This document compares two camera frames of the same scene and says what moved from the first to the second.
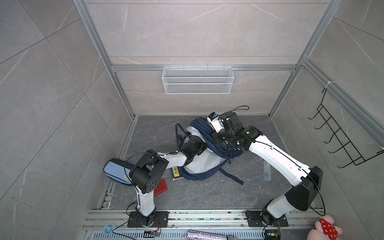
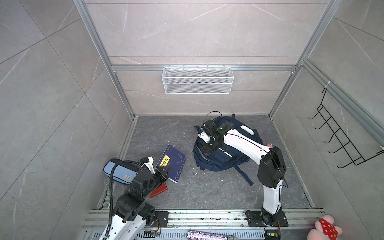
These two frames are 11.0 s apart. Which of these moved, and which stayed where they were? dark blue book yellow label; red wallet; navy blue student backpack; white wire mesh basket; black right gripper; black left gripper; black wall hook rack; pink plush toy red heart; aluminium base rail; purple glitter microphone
Moved: dark blue book yellow label; black right gripper; black left gripper; navy blue student backpack
Stayed: purple glitter microphone; pink plush toy red heart; white wire mesh basket; black wall hook rack; aluminium base rail; red wallet
